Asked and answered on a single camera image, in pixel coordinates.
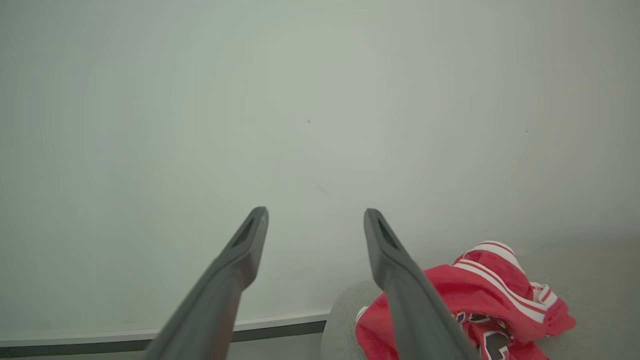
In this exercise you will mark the red and white jersey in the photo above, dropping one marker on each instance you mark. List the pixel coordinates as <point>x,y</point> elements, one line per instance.
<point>495,300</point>

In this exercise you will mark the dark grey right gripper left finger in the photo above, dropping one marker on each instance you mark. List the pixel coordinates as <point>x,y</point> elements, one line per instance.
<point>215,300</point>

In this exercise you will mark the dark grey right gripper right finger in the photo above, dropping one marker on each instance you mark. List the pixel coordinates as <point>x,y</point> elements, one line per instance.
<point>415,305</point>

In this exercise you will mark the white and grey baseboard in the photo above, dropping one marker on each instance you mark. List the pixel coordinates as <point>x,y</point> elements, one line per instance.
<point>280,327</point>

